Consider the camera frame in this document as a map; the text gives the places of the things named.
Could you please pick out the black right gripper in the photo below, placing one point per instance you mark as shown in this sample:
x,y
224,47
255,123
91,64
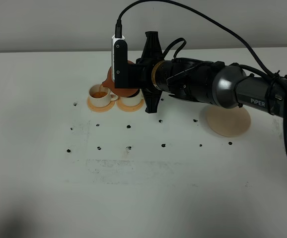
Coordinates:
x,y
142,71

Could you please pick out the brown clay teapot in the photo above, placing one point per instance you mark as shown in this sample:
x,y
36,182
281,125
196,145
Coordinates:
x,y
122,92

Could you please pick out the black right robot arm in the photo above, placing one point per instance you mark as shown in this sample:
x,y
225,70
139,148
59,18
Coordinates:
x,y
213,83

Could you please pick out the beige round teapot saucer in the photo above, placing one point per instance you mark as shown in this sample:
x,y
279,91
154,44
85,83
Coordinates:
x,y
228,122

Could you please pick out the right white teacup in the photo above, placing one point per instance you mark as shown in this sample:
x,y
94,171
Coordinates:
x,y
132,100

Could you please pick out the white teacup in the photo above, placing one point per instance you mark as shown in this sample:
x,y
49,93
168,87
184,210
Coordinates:
x,y
132,100
101,96

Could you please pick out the right orange coaster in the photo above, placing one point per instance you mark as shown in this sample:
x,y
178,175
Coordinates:
x,y
129,109

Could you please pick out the orange coaster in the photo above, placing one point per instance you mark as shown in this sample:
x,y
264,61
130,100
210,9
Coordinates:
x,y
100,105
129,109

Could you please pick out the left white teacup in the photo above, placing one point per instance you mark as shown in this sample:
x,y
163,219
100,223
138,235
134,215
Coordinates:
x,y
101,96

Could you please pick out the left orange coaster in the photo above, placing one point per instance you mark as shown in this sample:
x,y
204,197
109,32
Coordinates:
x,y
100,105

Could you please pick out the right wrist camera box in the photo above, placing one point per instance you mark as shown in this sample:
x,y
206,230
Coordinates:
x,y
125,75

